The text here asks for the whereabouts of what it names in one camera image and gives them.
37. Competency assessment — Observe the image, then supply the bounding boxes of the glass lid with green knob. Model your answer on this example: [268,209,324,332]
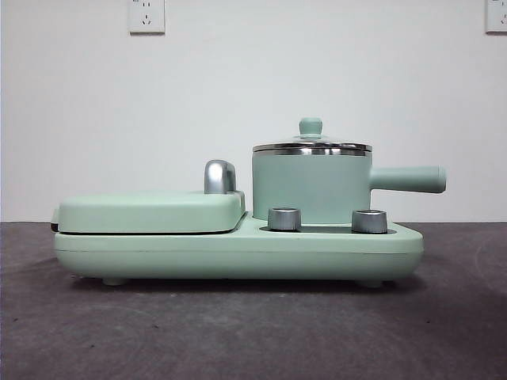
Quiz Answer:
[253,116,372,152]

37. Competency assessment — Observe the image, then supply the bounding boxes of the mint green hinged grill lid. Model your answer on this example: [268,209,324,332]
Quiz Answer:
[51,188,247,234]

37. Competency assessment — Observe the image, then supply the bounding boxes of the silver control knob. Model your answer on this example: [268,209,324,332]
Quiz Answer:
[351,209,387,234]
[268,207,301,231]

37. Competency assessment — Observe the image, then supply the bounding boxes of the mint green breakfast maker base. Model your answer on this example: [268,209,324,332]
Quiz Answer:
[53,209,425,287]

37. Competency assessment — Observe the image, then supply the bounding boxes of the chrome grill lid handle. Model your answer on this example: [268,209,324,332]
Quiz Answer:
[204,158,238,195]

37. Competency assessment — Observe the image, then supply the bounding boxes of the mint green pot with handle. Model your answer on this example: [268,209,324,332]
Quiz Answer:
[252,146,448,226]

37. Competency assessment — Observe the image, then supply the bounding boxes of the white wall outlet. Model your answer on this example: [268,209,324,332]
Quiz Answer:
[485,0,507,35]
[128,0,166,36]

